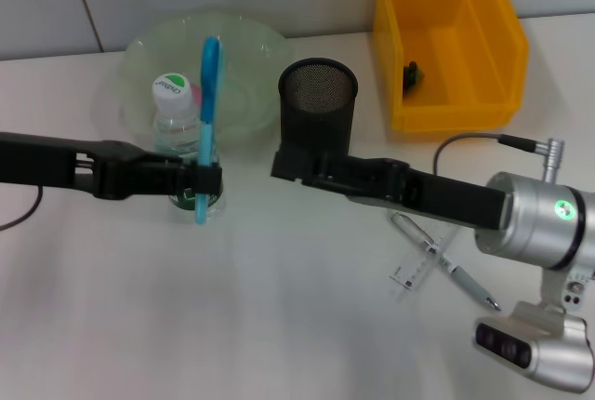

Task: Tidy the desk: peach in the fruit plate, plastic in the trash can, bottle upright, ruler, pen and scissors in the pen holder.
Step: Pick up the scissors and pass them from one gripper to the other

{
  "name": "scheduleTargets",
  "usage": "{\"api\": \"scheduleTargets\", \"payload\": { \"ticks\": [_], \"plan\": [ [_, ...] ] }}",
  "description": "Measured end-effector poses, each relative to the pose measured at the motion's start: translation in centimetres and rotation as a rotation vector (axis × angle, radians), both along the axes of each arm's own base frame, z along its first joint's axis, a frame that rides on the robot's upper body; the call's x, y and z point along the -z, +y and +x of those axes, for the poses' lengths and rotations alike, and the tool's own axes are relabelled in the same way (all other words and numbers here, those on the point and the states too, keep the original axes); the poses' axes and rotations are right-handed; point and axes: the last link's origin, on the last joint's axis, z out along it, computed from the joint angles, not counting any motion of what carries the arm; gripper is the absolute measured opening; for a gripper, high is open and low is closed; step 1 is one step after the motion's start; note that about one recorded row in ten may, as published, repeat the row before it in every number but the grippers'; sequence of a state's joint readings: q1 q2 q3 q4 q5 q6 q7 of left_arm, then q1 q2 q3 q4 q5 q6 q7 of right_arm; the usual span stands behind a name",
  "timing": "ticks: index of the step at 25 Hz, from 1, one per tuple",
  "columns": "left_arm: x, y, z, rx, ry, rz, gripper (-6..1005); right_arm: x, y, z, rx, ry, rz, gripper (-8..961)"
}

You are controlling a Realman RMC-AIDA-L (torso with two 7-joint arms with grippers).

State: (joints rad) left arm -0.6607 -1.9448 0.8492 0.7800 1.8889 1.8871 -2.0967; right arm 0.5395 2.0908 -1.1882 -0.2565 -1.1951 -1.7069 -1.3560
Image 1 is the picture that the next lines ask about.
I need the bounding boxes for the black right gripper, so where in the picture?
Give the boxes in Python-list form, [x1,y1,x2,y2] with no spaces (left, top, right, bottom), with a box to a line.
[271,151,506,233]

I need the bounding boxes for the black mesh pen holder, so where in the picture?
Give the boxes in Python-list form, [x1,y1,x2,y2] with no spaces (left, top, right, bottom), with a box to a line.
[277,58,360,159]

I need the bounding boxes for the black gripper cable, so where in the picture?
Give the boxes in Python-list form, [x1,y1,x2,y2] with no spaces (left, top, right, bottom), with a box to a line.
[0,183,44,233]
[434,133,567,183]

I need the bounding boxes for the green label water bottle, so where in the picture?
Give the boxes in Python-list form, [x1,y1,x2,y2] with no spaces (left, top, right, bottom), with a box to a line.
[152,73,228,223]

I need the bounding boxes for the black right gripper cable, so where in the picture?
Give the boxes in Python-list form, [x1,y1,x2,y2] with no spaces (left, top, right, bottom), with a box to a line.
[434,133,567,183]

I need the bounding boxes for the yellow plastic bin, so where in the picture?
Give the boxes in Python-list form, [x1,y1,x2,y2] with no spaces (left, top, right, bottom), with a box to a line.
[371,0,531,134]

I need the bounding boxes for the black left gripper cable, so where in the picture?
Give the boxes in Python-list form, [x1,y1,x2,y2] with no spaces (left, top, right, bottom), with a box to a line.
[0,183,44,233]

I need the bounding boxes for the grey clear ballpoint pen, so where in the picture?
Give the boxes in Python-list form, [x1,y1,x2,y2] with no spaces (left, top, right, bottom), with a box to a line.
[390,211,503,313]

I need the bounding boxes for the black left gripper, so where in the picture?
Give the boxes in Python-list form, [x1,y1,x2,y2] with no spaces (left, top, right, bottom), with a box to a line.
[0,132,223,200]

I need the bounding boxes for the blue teal scissors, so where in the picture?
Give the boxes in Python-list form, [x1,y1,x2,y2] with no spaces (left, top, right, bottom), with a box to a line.
[193,35,227,228]

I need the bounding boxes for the transparent plastic ruler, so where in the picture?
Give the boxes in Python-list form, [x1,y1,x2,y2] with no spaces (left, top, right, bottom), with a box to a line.
[388,225,459,301]

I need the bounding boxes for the green glass fruit bowl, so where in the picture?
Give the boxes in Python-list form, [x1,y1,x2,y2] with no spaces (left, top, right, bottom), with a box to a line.
[115,11,295,150]

